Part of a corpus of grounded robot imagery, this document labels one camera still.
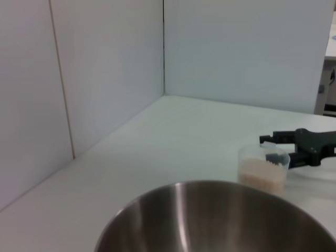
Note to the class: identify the clear plastic measuring cup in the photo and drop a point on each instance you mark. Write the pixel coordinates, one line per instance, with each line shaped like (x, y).
(246, 153)

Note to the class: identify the stainless steel mixing bowl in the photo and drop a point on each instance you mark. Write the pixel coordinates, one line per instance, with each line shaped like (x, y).
(210, 223)

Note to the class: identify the white rice grains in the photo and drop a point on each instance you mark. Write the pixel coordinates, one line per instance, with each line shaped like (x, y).
(260, 176)

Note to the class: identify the white desk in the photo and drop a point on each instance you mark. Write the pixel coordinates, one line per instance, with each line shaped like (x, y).
(329, 99)

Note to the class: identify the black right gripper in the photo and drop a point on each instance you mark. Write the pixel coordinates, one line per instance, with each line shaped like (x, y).
(315, 144)

